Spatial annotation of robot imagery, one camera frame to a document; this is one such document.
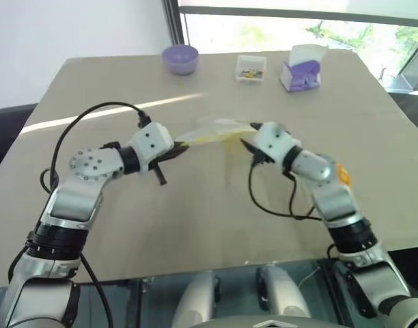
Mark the clear plastic bag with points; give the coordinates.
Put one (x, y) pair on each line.
(222, 131)

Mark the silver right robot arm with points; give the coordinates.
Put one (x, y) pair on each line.
(335, 201)

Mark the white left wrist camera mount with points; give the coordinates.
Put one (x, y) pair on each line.
(151, 141)

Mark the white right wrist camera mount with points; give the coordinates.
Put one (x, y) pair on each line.
(274, 139)

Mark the orange snack packet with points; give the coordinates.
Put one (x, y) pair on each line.
(343, 175)

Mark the purple and white paper box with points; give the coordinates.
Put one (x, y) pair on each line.
(303, 71)

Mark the silver rounded robot leg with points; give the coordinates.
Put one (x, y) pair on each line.
(284, 294)
(195, 300)

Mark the grey robot torso edge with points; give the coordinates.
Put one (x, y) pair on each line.
(267, 323)

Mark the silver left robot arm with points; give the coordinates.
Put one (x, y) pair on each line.
(76, 201)

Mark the clear box with colourful bits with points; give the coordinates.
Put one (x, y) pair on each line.
(250, 70)

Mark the dark window frame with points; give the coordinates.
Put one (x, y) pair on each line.
(185, 20)

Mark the purple plastic bowl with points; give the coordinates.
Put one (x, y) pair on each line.
(180, 61)

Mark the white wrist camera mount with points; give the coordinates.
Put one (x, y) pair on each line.
(274, 139)
(151, 141)

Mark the dark box by window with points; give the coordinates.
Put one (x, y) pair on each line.
(412, 77)

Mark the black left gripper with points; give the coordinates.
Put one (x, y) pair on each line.
(161, 161)

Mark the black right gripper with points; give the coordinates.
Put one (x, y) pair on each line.
(263, 158)

